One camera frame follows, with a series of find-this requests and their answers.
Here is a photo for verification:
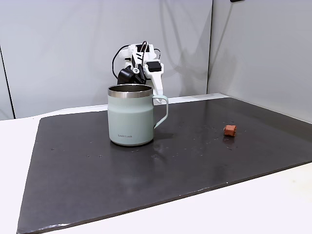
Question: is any dark table mat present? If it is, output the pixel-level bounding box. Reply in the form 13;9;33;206
16;97;312;234

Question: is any pale green steel mug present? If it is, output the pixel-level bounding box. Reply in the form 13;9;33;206
107;84;169;147

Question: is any black oval camera box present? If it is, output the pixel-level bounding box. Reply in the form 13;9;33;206
117;69;135;85

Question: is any small red-brown cube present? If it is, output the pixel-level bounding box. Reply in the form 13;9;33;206
223;124;238;138

